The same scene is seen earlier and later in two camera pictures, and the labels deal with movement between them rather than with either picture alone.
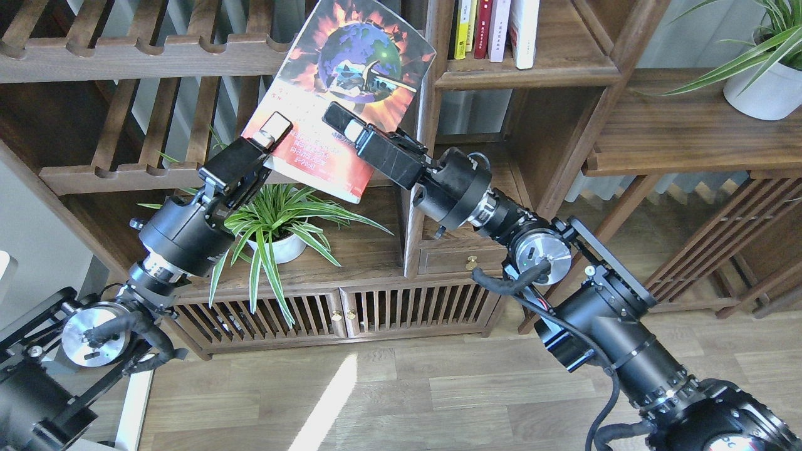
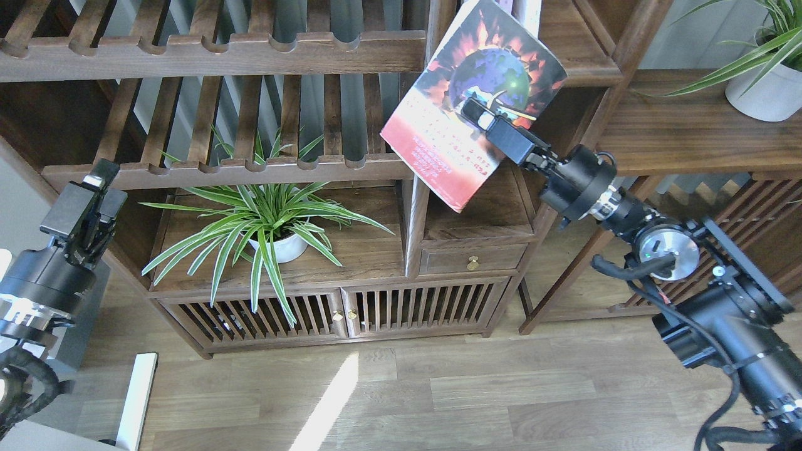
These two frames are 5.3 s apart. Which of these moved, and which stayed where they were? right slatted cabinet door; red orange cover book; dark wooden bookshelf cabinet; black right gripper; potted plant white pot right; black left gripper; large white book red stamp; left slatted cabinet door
Moved: red orange cover book; black right gripper; black left gripper
Stayed: right slatted cabinet door; left slatted cabinet door; potted plant white pot right; large white book red stamp; dark wooden bookshelf cabinet
